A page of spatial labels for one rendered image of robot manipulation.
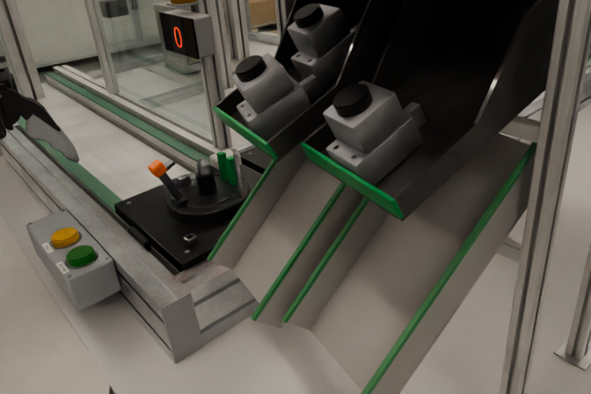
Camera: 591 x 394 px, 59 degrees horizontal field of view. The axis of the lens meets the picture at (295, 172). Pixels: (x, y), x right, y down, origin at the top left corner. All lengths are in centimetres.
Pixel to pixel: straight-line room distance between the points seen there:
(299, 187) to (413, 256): 19
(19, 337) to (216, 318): 31
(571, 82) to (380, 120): 14
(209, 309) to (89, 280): 18
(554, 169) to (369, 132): 15
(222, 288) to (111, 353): 18
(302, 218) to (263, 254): 7
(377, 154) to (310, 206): 22
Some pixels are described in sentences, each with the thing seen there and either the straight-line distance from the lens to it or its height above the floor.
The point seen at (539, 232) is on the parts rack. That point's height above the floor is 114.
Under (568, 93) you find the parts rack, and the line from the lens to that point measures 43.
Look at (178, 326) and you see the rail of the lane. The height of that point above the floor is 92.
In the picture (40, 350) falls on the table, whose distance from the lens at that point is 87.
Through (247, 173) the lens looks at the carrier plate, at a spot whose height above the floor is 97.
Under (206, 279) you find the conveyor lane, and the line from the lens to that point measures 73.
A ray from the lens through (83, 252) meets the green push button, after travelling 83.
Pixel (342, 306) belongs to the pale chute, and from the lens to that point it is 57.
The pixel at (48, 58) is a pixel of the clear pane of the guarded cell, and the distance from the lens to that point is 212.
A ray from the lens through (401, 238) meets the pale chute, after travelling 55.
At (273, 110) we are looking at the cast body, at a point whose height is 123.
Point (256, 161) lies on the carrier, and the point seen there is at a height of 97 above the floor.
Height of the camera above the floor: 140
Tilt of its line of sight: 28 degrees down
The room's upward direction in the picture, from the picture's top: 5 degrees counter-clockwise
